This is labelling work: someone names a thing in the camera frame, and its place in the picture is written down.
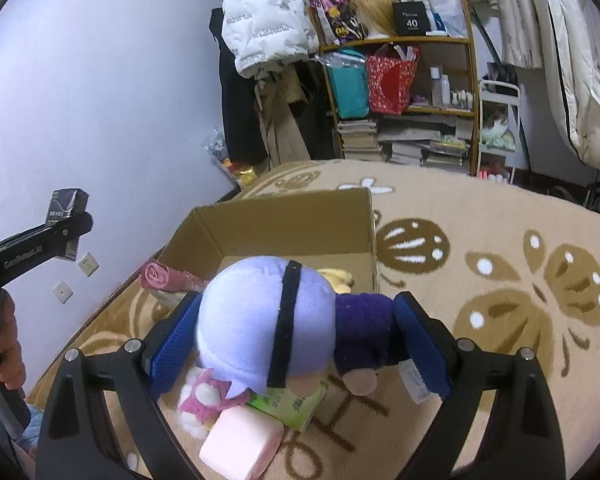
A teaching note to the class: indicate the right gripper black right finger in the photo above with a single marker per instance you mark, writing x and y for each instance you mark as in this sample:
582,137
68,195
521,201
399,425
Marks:
522,439

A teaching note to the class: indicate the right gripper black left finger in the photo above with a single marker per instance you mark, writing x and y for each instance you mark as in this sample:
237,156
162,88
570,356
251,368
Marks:
102,418

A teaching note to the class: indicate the pink plush paw glove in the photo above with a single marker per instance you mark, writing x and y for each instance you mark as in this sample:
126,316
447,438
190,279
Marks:
202,400

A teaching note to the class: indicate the pink garbage bag roll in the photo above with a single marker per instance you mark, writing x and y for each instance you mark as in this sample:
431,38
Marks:
155,275

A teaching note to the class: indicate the pink marshmallow plush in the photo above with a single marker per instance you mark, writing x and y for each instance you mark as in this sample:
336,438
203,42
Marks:
242,443

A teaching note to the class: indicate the green tissue pack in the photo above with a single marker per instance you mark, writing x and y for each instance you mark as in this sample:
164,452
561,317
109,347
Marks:
292,411

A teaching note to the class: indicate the lavender haired plush doll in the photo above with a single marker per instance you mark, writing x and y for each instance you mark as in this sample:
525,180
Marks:
268,323

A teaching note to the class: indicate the left hand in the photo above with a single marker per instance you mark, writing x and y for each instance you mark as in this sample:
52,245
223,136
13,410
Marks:
12,370

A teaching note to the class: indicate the blue jeans leg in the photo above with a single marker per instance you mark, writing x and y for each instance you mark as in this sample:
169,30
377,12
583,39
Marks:
28,441

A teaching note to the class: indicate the beige patterned rug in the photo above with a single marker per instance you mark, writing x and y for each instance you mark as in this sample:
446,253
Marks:
502,266

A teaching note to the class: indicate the black hanging coat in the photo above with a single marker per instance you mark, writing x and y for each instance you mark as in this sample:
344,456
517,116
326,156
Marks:
240,120

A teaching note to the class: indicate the open cardboard box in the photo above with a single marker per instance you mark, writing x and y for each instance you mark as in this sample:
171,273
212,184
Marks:
320,229

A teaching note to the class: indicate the white rolling cart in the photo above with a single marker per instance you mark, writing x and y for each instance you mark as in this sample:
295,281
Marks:
499,131

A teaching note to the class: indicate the beige hanging coat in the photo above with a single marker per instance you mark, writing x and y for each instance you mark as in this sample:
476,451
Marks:
279,130

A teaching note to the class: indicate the stack of books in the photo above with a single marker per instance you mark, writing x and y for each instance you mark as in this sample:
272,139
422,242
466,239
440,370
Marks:
358,139

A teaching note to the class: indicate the wooden shelf unit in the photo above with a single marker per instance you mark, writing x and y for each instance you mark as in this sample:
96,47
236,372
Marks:
440,124

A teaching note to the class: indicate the white puffer jacket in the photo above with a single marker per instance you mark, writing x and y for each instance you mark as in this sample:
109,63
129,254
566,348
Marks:
267,35

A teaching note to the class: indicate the red gift bag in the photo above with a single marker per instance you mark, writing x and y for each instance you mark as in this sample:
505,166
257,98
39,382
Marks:
390,73

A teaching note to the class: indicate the white quilted bedding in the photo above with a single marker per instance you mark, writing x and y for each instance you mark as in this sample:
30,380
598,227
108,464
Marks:
569,32

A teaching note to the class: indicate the teal storage bag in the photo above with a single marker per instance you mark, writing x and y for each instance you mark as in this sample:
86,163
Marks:
347,73

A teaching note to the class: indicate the black pink patterned bag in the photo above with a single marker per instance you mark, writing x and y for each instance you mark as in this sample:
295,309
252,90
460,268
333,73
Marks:
338,21

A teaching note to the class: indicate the black box number 40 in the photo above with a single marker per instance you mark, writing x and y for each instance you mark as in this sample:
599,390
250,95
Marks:
410,18

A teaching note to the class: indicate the blonde wig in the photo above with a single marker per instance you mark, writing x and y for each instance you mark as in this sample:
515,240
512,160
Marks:
376,17

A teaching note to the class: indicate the white wall socket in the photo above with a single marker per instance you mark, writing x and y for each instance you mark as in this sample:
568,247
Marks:
88,264

